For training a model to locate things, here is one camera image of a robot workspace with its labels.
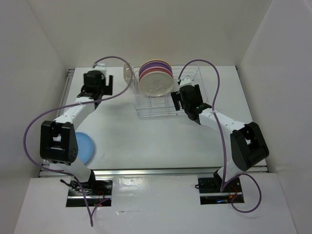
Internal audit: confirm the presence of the cream plastic plate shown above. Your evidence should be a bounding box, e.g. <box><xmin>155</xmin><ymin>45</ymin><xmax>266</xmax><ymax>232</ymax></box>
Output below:
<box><xmin>138</xmin><ymin>72</ymin><xmax>174</xmax><ymax>97</ymax></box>

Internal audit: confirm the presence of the pink plastic plate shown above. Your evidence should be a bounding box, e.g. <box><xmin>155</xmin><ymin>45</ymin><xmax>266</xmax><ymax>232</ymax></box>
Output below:
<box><xmin>139</xmin><ymin>67</ymin><xmax>173</xmax><ymax>79</ymax></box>

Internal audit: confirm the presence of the purple plastic plate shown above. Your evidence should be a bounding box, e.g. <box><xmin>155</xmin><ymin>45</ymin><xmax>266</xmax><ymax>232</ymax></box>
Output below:
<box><xmin>139</xmin><ymin>62</ymin><xmax>172</xmax><ymax>75</ymax></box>

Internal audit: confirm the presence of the blue plastic plate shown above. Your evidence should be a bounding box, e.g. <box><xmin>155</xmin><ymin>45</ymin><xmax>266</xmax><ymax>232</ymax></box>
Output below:
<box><xmin>76</xmin><ymin>132</ymin><xmax>95</xmax><ymax>164</ymax></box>

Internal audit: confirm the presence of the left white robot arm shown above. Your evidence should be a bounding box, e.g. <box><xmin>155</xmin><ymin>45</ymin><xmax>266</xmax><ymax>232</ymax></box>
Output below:
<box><xmin>40</xmin><ymin>68</ymin><xmax>113</xmax><ymax>195</ymax></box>

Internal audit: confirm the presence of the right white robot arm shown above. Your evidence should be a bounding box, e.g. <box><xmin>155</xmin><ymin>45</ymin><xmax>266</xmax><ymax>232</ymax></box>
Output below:
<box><xmin>171</xmin><ymin>85</ymin><xmax>269</xmax><ymax>192</ymax></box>

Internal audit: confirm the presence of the cream cutlery holder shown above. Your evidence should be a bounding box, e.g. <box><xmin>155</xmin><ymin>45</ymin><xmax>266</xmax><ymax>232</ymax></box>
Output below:
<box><xmin>123</xmin><ymin>63</ymin><xmax>133</xmax><ymax>85</ymax></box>

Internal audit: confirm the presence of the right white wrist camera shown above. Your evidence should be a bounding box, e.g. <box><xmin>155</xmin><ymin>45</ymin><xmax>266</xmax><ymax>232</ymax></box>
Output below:
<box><xmin>177</xmin><ymin>76</ymin><xmax>192</xmax><ymax>87</ymax></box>

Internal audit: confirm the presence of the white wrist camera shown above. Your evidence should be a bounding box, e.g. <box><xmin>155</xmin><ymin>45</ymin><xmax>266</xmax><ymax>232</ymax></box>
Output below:
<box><xmin>93</xmin><ymin>63</ymin><xmax>106</xmax><ymax>77</ymax></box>
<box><xmin>177</xmin><ymin>76</ymin><xmax>192</xmax><ymax>87</ymax></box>

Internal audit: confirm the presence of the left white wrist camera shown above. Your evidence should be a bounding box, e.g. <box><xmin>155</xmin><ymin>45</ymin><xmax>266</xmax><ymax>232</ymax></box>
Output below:
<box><xmin>93</xmin><ymin>63</ymin><xmax>106</xmax><ymax>77</ymax></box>

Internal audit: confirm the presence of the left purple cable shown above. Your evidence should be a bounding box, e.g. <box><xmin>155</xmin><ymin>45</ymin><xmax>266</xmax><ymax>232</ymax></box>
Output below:
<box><xmin>25</xmin><ymin>56</ymin><xmax>135</xmax><ymax>227</ymax></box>

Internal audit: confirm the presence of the purple cable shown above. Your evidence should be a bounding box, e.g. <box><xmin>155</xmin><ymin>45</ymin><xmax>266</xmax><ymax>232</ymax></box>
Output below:
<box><xmin>177</xmin><ymin>59</ymin><xmax>262</xmax><ymax>213</ymax></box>
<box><xmin>25</xmin><ymin>56</ymin><xmax>135</xmax><ymax>227</ymax></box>

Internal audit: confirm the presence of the white wire dish rack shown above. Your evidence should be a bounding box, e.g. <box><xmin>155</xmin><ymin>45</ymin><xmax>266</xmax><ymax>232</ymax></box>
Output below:
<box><xmin>133</xmin><ymin>63</ymin><xmax>208</xmax><ymax>117</ymax></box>

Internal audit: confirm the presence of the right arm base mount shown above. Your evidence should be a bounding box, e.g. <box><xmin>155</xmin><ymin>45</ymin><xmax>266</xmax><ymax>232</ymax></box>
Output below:
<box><xmin>195</xmin><ymin>177</ymin><xmax>242</xmax><ymax>195</ymax></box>

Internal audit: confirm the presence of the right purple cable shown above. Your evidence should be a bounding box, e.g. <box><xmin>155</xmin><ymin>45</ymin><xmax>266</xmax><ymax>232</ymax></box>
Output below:
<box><xmin>177</xmin><ymin>59</ymin><xmax>262</xmax><ymax>213</ymax></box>

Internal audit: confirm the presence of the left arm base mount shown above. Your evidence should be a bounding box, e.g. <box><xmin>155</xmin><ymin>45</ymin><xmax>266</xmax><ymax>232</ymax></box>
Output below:
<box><xmin>60</xmin><ymin>179</ymin><xmax>113</xmax><ymax>198</ymax></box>

